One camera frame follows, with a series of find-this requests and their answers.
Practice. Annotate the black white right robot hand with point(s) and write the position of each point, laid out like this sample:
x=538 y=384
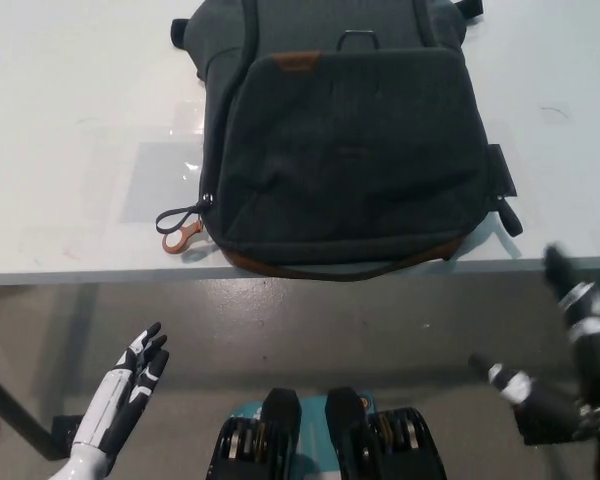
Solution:
x=550 y=410

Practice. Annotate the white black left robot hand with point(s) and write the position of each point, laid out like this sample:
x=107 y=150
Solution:
x=122 y=390

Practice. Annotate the dark grey backpack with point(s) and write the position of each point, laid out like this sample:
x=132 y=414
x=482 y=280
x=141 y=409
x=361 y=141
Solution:
x=350 y=150

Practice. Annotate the dark metal table leg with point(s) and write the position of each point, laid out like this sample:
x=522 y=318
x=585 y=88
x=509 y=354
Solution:
x=15 y=405

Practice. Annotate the grey tape rectangle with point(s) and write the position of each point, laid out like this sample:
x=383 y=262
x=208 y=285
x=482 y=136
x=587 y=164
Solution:
x=155 y=185

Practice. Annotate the clear tape piece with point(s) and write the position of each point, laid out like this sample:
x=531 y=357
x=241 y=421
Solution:
x=187 y=117

